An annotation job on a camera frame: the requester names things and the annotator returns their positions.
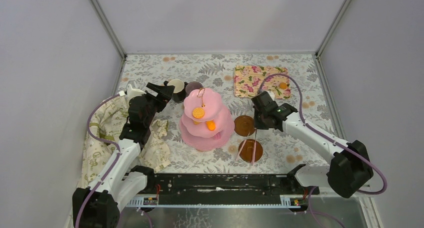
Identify brown wooden saucer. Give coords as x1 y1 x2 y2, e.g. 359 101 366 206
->
237 139 264 163
234 115 256 137

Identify orange swirl cookie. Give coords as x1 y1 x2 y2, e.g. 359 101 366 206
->
279 82 288 90

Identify black mug white inside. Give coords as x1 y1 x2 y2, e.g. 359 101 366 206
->
163 79 188 103

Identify floral yellow tray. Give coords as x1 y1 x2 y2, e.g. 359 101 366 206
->
233 65 291 99

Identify dark purple cup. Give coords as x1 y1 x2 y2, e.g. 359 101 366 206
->
185 81 203 96

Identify orange fish shaped cookie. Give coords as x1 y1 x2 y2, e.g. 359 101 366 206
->
206 120 216 131

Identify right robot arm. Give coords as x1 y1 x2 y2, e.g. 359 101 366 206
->
252 91 374 198

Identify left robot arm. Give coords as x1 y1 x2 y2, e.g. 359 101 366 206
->
72 82 175 228

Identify cream green patterned cloth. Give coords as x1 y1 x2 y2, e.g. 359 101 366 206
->
77 96 171 188

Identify floral grey tablecloth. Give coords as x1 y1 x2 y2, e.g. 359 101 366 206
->
118 54 336 174

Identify pink three-tier cake stand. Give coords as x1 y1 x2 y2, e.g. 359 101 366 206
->
179 88 235 151

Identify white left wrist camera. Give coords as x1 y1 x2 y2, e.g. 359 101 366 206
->
126 83 146 101

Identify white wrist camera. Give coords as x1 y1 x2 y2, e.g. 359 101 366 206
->
267 91 275 100
126 83 146 101

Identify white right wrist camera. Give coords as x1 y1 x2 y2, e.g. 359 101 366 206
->
267 91 275 100

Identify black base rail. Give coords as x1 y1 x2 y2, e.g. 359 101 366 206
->
127 165 320 212

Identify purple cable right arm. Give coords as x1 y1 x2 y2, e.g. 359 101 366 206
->
258 73 388 228

